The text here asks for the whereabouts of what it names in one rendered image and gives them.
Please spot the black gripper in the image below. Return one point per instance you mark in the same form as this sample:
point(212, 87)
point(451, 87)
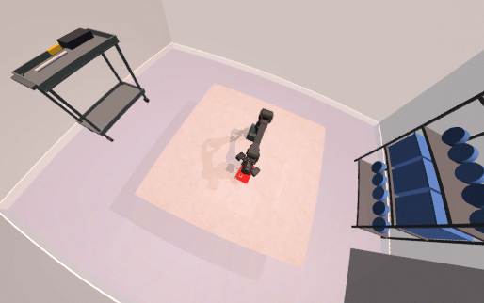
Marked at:
point(254, 171)

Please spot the red circuit board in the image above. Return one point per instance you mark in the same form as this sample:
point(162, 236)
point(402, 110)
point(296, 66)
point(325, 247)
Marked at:
point(242, 177)

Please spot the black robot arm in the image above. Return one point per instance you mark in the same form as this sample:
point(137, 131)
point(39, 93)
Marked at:
point(265, 117)

